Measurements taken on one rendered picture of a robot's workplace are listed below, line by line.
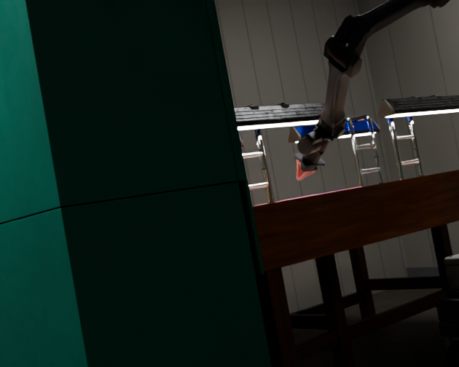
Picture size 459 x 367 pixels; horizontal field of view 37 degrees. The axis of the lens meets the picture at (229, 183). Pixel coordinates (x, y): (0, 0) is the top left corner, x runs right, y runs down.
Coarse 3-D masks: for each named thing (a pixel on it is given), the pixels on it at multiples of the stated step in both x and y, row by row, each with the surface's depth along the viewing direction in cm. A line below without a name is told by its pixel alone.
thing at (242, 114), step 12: (240, 108) 237; (264, 108) 243; (276, 108) 246; (288, 108) 250; (300, 108) 253; (312, 108) 257; (240, 120) 232; (252, 120) 235; (264, 120) 239; (276, 120) 242; (288, 120) 246; (300, 120) 250; (312, 120) 254
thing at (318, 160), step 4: (316, 152) 229; (320, 152) 229; (296, 156) 232; (300, 156) 233; (304, 156) 232; (308, 156) 231; (312, 156) 230; (316, 156) 230; (320, 156) 230; (300, 160) 230; (304, 160) 231; (308, 160) 231; (312, 160) 231; (316, 160) 231; (320, 160) 235; (304, 164) 230; (308, 164) 231; (312, 164) 232; (316, 164) 233; (320, 164) 234; (324, 164) 235; (304, 168) 230
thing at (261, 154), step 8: (280, 104) 250; (288, 104) 250; (256, 136) 262; (248, 152) 258; (256, 152) 260; (264, 152) 262; (264, 160) 261; (264, 168) 261; (264, 176) 261; (248, 184) 256; (256, 184) 257; (264, 184) 260; (272, 192) 263; (272, 200) 261
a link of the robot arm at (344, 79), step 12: (324, 48) 193; (360, 60) 188; (336, 72) 195; (348, 72) 191; (336, 84) 200; (348, 84) 204; (336, 96) 205; (324, 108) 216; (336, 108) 211; (324, 120) 221; (336, 120) 217
